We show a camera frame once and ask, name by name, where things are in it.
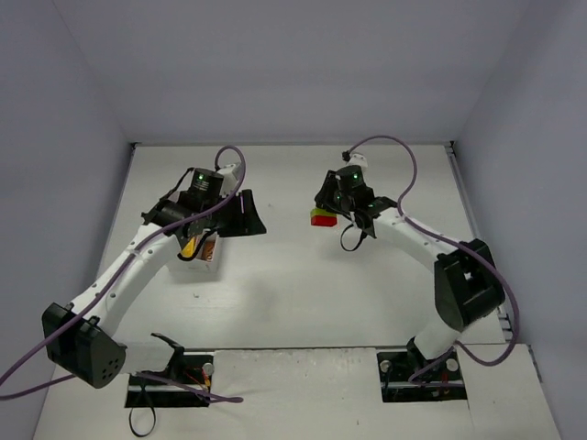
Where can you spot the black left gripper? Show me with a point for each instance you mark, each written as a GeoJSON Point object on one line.
{"type": "Point", "coordinates": [243, 214]}

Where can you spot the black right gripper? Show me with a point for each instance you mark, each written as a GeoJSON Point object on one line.
{"type": "Point", "coordinates": [327, 192]}

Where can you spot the red long lego brick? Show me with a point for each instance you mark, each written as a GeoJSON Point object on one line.
{"type": "Point", "coordinates": [322, 220]}

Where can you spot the brown lego plate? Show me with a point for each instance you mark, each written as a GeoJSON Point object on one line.
{"type": "Point", "coordinates": [208, 250]}

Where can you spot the yellow curved lego piece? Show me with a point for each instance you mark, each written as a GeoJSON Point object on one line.
{"type": "Point", "coordinates": [188, 250]}

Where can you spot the green stepped lego brick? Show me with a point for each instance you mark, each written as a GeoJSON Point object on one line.
{"type": "Point", "coordinates": [322, 212]}

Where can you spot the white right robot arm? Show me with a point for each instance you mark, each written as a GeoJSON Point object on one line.
{"type": "Point", "coordinates": [465, 286]}

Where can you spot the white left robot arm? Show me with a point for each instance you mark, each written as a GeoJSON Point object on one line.
{"type": "Point", "coordinates": [81, 334]}

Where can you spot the white divided sorting container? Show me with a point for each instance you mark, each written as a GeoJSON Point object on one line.
{"type": "Point", "coordinates": [199, 260]}

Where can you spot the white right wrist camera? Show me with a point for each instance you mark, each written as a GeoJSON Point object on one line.
{"type": "Point", "coordinates": [352, 158]}

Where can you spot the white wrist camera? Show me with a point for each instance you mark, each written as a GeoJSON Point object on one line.
{"type": "Point", "coordinates": [231, 174]}
{"type": "Point", "coordinates": [352, 158]}

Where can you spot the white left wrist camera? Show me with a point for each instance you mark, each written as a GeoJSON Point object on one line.
{"type": "Point", "coordinates": [231, 174]}

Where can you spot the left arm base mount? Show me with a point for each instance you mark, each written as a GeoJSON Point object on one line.
{"type": "Point", "coordinates": [185, 382]}

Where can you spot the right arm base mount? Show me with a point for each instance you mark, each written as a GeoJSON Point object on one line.
{"type": "Point", "coordinates": [442, 383]}

